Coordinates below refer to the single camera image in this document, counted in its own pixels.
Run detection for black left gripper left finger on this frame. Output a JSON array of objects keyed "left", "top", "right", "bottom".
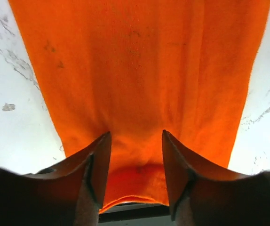
[{"left": 0, "top": 132, "right": 111, "bottom": 226}]

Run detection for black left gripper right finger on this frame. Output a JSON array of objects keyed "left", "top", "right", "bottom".
[{"left": 162, "top": 130, "right": 270, "bottom": 226}]

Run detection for orange t shirt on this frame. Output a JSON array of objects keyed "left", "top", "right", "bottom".
[{"left": 10, "top": 0, "right": 270, "bottom": 210}]

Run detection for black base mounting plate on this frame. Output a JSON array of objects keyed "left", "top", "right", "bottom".
[{"left": 99, "top": 203, "right": 170, "bottom": 223}]

